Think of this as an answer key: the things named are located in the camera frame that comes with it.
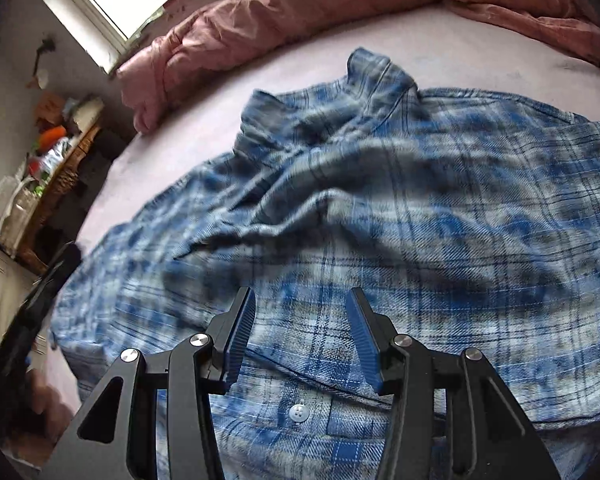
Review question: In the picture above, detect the wall lamp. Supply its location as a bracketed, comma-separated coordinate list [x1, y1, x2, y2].
[27, 35, 58, 91]

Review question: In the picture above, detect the carved wooden desk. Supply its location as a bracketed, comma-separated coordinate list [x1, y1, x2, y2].
[17, 122, 106, 273]

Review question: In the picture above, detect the clear plastic bag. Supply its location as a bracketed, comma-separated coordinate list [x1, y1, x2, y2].
[42, 140, 73, 166]

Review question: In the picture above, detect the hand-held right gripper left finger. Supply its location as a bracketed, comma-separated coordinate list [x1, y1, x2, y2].
[37, 286, 257, 480]

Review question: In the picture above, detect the orange plush toy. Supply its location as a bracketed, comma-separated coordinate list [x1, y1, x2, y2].
[37, 126, 68, 148]

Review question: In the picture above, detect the stack of papers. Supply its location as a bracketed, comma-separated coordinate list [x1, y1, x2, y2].
[0, 175, 43, 256]

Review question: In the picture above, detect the pink duvet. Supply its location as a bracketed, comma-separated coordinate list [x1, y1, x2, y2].
[116, 0, 600, 136]

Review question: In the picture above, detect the blue plaid shirt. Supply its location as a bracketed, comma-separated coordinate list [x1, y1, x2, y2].
[50, 47, 600, 480]

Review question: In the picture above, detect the brown paper bag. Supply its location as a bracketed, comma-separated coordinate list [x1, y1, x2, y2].
[35, 91, 66, 128]

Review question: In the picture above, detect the cream wardrobe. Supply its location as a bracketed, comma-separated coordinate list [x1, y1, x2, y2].
[0, 237, 46, 356]

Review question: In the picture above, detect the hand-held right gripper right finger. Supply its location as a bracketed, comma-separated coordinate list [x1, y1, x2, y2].
[345, 287, 563, 480]

